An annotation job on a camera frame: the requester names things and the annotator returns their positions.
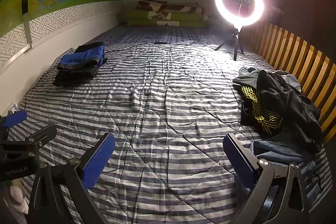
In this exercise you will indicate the large black garment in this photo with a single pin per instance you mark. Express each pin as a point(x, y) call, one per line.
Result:
point(288, 108)

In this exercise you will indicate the folded blue black shorts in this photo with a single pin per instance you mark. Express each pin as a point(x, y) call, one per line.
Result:
point(78, 57)

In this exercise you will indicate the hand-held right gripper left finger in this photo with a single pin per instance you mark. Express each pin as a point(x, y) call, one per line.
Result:
point(99, 158)

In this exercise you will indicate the grey yellow patterned garment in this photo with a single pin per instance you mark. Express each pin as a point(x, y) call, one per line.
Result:
point(287, 79)

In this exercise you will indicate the white power strip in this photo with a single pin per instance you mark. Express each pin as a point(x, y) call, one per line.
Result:
point(11, 108)

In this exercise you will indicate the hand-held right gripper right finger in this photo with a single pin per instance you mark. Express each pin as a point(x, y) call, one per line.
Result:
point(240, 161)

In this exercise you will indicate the white cloth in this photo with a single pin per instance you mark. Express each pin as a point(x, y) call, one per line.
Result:
point(18, 197)

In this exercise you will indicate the green folded blanket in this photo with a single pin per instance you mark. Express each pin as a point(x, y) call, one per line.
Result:
point(141, 18)

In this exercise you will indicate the wooden slatted bed rail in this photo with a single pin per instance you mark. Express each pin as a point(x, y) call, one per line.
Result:
point(302, 56)

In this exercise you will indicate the folded black garment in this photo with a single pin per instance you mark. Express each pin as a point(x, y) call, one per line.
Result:
point(73, 77)

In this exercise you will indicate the brown white folded blanket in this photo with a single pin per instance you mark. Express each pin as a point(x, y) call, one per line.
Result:
point(170, 6)

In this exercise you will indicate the black yellow patterned shirt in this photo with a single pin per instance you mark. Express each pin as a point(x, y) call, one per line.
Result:
point(258, 108)

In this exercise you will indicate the grey striped quilted blanket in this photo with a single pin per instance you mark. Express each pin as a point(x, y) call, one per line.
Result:
point(168, 108)

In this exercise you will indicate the blue jeans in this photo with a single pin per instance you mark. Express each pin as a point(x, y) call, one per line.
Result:
point(278, 150)

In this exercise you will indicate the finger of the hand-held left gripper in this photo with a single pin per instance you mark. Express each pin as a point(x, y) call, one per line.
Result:
point(43, 134)
point(15, 118)

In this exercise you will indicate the black power strip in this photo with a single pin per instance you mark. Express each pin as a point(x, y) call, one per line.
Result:
point(160, 43)

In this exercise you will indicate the black tripod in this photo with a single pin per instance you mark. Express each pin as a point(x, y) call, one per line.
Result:
point(237, 40)

